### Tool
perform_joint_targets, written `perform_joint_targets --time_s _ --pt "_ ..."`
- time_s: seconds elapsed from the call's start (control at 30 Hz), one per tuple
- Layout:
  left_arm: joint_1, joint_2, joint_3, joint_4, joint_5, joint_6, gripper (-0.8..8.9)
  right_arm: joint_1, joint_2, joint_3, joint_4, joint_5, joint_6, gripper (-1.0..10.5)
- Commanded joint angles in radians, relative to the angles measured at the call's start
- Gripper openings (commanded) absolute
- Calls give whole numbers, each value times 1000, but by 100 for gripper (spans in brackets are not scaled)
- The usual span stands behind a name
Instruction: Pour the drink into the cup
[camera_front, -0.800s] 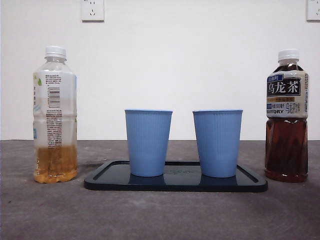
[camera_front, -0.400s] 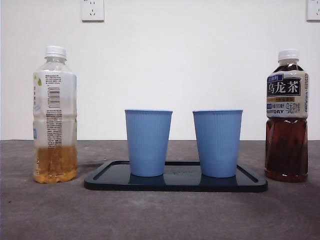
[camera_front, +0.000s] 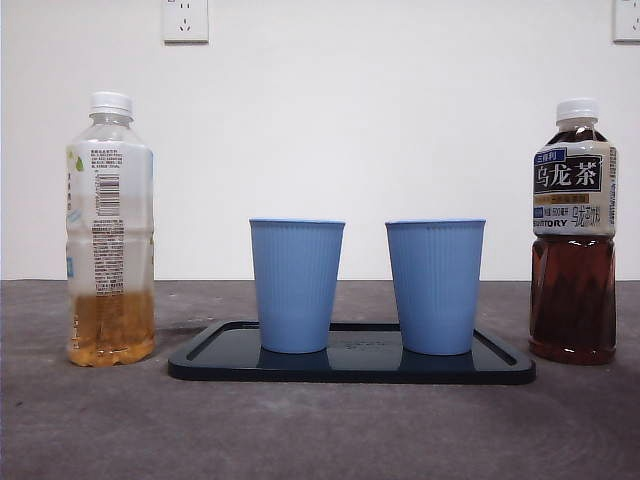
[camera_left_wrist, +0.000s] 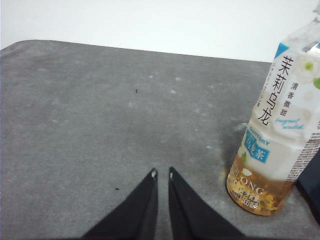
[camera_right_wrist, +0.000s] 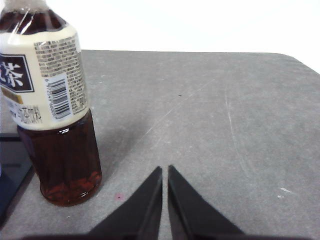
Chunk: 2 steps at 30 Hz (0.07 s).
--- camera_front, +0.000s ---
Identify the pale jasmine tea bottle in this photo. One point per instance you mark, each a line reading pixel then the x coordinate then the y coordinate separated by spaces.
pixel 110 325

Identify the white wall socket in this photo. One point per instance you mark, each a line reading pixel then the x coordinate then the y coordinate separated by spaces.
pixel 627 20
pixel 185 22

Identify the dark navy rectangular tray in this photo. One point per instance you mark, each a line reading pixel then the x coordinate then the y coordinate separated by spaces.
pixel 360 367

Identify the dark oolong tea bottle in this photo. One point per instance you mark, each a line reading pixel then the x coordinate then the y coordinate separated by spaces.
pixel 572 300

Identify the blue ribbed plastic cup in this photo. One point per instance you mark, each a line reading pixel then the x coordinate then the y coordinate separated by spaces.
pixel 435 290
pixel 295 290

